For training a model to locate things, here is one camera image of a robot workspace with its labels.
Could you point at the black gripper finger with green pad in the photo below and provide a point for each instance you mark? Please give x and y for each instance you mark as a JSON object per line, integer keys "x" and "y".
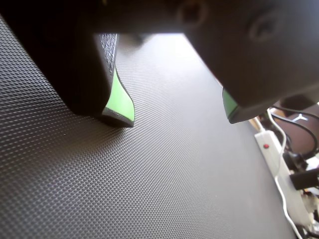
{"x": 74, "y": 74}
{"x": 261, "y": 62}

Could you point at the dark case with Y logo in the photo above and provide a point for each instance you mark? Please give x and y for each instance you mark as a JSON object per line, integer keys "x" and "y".
{"x": 299, "y": 142}

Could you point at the white power strip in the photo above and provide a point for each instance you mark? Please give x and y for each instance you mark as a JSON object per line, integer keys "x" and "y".
{"x": 274, "y": 159}

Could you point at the dark grey textured mat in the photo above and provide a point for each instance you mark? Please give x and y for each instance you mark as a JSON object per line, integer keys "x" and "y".
{"x": 124, "y": 174}

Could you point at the black mains plug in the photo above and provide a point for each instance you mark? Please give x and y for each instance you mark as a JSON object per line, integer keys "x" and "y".
{"x": 304, "y": 178}

